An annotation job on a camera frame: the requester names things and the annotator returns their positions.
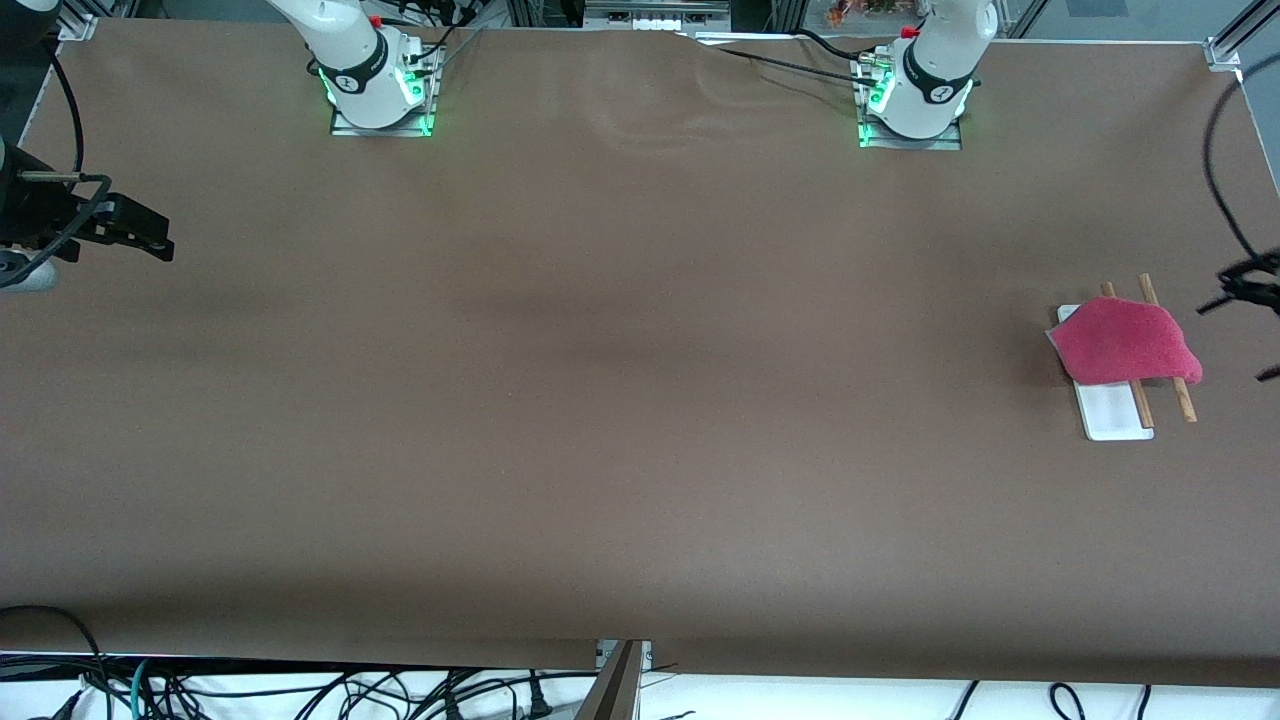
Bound black looped floor cable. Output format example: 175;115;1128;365
0;604;113;720

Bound metal table edge bracket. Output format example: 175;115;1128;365
596;640;653;673

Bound white rack base tray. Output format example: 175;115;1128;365
1057;305;1156;442

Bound pink and grey towel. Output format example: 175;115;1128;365
1045;295;1204;388

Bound wooden post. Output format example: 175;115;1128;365
575;640;644;720

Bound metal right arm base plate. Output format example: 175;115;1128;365
330;40;438;138

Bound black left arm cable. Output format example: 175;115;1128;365
1203;60;1280;267

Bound white power strip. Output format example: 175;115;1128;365
585;0;731;31

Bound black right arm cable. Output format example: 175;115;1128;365
0;50;113;289

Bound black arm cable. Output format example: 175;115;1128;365
1203;60;1280;267
0;50;113;289

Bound colourful background items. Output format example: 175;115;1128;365
825;0;929;27

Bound black cable on table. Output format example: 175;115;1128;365
680;28;876;86

